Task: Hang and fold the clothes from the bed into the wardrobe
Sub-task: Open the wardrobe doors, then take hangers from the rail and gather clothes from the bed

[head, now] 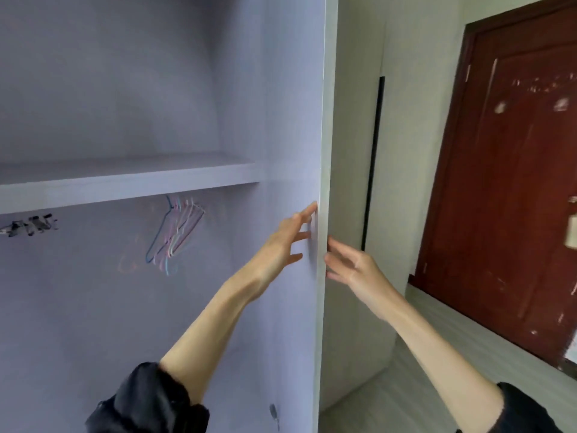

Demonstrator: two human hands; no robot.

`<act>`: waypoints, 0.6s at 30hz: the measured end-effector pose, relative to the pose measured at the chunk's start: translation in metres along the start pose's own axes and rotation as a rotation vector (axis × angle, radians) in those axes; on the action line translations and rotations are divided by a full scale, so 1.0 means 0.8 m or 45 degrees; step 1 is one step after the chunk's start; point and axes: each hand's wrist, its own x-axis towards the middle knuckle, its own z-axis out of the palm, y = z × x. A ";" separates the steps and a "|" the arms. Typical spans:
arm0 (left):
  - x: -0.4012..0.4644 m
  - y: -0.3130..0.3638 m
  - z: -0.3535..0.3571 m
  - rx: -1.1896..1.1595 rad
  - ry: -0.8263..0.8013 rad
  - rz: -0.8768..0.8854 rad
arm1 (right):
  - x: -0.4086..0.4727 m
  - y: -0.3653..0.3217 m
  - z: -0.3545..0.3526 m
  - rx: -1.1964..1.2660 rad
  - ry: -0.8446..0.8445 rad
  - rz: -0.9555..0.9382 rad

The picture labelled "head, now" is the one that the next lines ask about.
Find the person's left hand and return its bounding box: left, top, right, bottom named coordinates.
left=242, top=201, right=319, bottom=298

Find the person's right hand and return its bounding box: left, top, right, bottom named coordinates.
left=323, top=236, right=398, bottom=321

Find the light grey wardrobe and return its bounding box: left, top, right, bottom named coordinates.
left=0, top=0, right=470, bottom=433

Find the person's left forearm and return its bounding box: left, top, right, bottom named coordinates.
left=85, top=270, right=267, bottom=433

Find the person's right forearm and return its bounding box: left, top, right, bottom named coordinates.
left=379, top=293, right=564, bottom=433

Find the grey wardrobe shelf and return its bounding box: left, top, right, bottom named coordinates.
left=0, top=153, right=321, bottom=215

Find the bunch of pastel hangers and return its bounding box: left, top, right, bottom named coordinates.
left=146, top=195, right=207, bottom=276

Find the dark red wooden door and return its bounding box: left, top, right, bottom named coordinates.
left=408, top=0, right=577, bottom=379

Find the cluster of metal clips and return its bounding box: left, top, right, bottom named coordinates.
left=0, top=213, right=60, bottom=238

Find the pale door handle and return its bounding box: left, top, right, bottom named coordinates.
left=563, top=198, right=577, bottom=251

